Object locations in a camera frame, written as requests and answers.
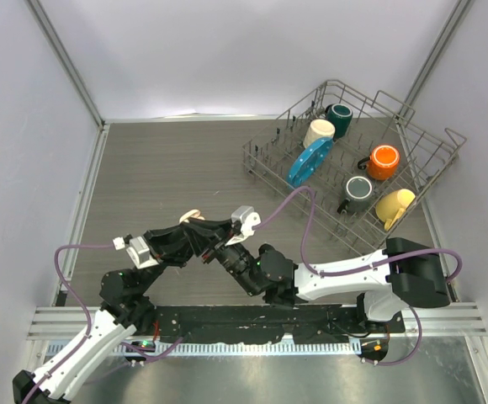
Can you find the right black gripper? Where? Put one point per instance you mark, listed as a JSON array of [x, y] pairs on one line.
[[204, 243]]

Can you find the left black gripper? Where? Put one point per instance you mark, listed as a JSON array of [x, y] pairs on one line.
[[170, 244]]

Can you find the pink earbud charging case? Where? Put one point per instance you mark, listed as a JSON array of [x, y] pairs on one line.
[[191, 214]]

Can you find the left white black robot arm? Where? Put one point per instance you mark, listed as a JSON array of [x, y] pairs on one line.
[[125, 309]]

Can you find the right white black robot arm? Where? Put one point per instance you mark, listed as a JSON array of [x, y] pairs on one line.
[[403, 274]]

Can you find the blue polka dot plate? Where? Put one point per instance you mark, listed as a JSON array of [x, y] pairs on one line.
[[308, 161]]

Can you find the cream mug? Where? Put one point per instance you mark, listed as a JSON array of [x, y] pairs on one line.
[[318, 129]]

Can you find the grey green mug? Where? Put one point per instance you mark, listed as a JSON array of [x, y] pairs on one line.
[[356, 196]]

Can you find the dark teal mug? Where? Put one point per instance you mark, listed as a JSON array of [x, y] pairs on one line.
[[340, 116]]

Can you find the yellow mug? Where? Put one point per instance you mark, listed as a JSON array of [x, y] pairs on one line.
[[393, 206]]

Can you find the orange mug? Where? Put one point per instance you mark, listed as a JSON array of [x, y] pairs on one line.
[[381, 163]]

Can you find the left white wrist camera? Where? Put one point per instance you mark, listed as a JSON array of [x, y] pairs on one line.
[[137, 249]]

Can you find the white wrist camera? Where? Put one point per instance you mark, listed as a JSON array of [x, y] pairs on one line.
[[137, 249], [245, 218]]

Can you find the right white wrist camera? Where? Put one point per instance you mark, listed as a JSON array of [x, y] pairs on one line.
[[245, 218]]

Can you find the black mounting base plate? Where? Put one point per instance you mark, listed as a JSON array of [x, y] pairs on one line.
[[262, 324]]

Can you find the white slotted cable duct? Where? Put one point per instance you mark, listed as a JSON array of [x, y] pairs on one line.
[[286, 346]]

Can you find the aluminium frame rail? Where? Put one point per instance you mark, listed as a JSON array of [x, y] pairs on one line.
[[56, 323]]

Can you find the grey wire dish rack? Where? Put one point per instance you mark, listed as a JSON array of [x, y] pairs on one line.
[[381, 119]]

